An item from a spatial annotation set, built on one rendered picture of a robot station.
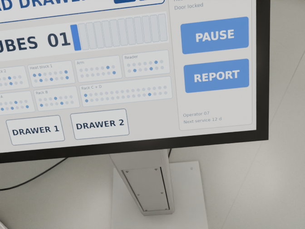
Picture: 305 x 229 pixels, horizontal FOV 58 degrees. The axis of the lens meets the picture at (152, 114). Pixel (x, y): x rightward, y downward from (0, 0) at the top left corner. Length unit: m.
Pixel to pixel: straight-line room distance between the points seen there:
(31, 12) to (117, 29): 0.13
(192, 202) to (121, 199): 0.35
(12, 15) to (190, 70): 0.28
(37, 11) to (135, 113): 0.21
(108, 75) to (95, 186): 1.13
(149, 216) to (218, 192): 0.36
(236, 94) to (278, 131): 1.22
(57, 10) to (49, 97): 0.13
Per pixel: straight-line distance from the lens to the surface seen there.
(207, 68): 0.43
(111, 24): 0.43
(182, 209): 1.38
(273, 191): 1.51
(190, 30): 0.43
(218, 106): 0.45
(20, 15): 0.47
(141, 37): 0.43
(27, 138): 0.51
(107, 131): 0.46
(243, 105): 0.46
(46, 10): 0.46
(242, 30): 0.44
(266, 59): 0.45
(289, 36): 2.18
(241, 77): 0.45
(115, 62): 0.43
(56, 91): 0.47
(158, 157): 0.76
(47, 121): 0.49
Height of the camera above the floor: 1.38
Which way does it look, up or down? 56 degrees down
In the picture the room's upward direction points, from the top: 11 degrees counter-clockwise
